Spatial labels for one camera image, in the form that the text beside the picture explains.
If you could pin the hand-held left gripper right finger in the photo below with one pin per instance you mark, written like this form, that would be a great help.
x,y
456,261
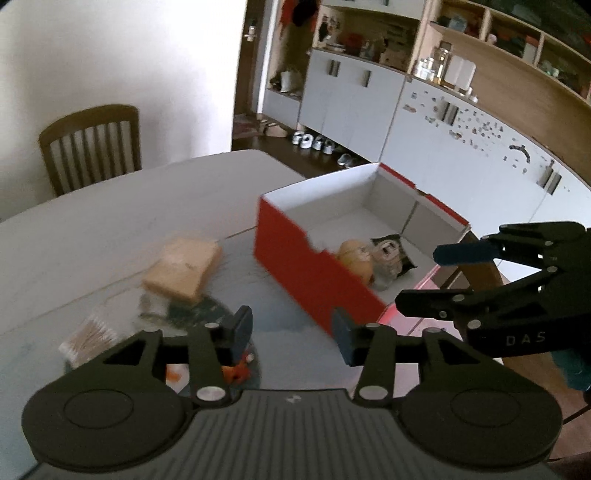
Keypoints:
x,y
344,338

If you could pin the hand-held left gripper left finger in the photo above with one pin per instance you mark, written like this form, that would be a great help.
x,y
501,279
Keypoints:
x,y
242,328

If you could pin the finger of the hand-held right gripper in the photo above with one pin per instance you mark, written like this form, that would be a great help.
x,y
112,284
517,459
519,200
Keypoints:
x,y
434,303
461,253

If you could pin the cartoon face wooden figure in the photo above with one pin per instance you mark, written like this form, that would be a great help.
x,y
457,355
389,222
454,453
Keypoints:
x,y
390,251

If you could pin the red cardboard box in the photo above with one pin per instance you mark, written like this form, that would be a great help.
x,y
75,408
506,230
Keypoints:
x,y
295,258

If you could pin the cotton swab pack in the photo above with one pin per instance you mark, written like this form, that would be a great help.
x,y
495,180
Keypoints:
x,y
90,339

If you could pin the person's right hand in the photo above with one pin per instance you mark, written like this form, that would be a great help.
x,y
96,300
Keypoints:
x,y
577,369

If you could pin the small red orange toy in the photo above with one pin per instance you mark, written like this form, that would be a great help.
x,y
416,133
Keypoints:
x,y
238,370

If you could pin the pair of grey shoes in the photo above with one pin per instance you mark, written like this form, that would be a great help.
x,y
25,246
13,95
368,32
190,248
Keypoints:
x,y
344,159

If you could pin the white storage container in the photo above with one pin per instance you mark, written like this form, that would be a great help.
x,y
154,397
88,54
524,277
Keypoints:
x,y
464,74

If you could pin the beige slippers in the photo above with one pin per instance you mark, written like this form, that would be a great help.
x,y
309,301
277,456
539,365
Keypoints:
x,y
274,130

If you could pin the patterned door rug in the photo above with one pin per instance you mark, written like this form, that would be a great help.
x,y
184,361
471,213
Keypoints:
x,y
247,127

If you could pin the white tote bag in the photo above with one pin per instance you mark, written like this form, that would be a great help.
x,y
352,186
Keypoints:
x,y
289,80

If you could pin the dark wooden slatted chair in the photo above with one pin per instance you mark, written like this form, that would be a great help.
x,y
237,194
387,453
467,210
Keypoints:
x,y
87,115

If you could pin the brown entrance door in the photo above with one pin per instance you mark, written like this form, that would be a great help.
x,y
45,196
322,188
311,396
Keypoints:
x,y
258,64

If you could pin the silver door lock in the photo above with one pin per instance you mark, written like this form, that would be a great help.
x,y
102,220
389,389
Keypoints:
x,y
251,31

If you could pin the red hanging clothing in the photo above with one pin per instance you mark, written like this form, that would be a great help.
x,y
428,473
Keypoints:
x,y
287,9

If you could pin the white wooden wall cabinet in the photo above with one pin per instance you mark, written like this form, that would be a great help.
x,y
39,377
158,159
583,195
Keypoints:
x,y
351,106

